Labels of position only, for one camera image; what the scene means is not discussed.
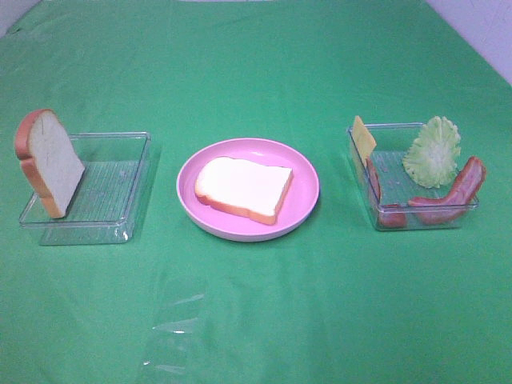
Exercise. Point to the bread slice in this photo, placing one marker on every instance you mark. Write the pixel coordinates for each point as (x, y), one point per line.
(244, 188)
(48, 160)

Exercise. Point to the yellow cheese slice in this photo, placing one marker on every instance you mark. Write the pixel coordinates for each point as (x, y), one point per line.
(363, 139)

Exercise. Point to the bacon strip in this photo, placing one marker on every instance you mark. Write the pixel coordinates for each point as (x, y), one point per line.
(434, 211)
(384, 220)

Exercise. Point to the green lettuce leaf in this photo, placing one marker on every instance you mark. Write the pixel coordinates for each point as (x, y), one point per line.
(431, 159)

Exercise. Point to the pink round plate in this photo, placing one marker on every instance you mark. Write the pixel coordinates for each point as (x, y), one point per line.
(299, 202)

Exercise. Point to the clear plastic film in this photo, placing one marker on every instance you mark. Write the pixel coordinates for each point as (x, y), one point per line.
(171, 336)

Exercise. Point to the right clear plastic tray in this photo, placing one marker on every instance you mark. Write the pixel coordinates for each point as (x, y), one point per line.
(393, 141)

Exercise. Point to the clear plastic tray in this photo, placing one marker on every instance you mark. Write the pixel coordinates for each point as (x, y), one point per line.
(393, 141)
(110, 199)

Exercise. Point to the left clear plastic tray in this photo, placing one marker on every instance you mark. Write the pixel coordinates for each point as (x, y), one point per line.
(110, 199)

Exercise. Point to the green tablecloth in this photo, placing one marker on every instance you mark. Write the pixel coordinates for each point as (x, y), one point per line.
(335, 301)

